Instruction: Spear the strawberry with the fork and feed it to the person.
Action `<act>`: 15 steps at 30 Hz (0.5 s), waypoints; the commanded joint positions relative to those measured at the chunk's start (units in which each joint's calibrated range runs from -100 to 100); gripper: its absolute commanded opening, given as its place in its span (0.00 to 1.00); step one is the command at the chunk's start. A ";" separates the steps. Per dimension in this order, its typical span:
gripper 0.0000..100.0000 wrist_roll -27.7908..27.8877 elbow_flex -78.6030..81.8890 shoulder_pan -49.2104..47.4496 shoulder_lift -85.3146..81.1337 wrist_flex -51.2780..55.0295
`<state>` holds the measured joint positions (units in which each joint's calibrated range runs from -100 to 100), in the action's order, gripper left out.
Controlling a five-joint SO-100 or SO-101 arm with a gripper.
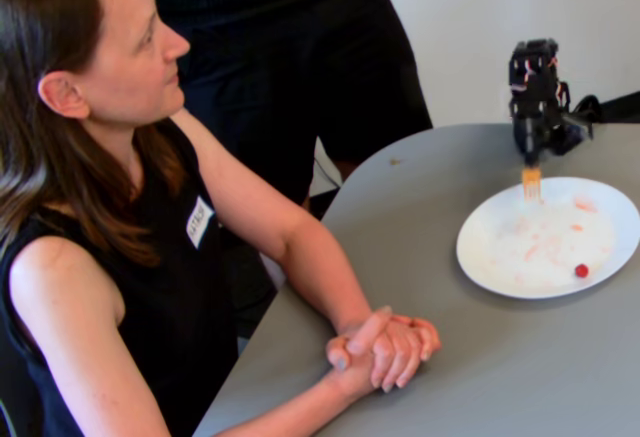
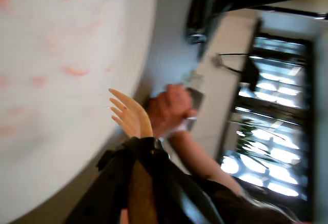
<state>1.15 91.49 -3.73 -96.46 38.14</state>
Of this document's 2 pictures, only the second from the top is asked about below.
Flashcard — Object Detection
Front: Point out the person's right hand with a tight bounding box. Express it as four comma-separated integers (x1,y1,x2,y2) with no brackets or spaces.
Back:
147,84,198,139

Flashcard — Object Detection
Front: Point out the green potted plant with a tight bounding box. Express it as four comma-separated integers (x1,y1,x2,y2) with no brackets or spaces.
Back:
229,117,288,173

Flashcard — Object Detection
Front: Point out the person's black t-shirt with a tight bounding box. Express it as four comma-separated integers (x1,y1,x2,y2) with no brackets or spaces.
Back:
179,174,312,224

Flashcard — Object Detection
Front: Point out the grey handheld device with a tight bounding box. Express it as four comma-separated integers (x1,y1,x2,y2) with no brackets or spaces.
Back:
180,71,207,110

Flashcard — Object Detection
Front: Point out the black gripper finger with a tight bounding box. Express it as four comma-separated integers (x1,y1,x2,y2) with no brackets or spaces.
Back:
64,141,135,224
122,136,223,224

